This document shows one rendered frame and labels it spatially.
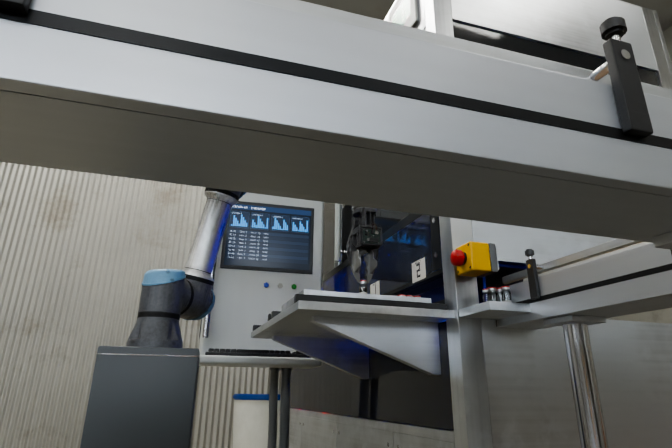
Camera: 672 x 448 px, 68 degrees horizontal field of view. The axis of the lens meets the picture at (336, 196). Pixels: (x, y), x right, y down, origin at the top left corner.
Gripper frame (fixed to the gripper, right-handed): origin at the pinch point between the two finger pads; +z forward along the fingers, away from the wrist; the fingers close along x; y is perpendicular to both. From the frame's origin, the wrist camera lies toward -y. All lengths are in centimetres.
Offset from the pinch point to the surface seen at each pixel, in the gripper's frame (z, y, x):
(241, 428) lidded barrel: 56, -267, 4
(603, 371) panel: 25, 23, 58
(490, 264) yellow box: 1.4, 32.7, 20.8
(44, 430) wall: 63, -361, -142
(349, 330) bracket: 16.3, 13.9, -8.6
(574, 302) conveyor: 13, 51, 27
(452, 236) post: -7.7, 23.6, 16.4
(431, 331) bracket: 15.5, 13.7, 14.0
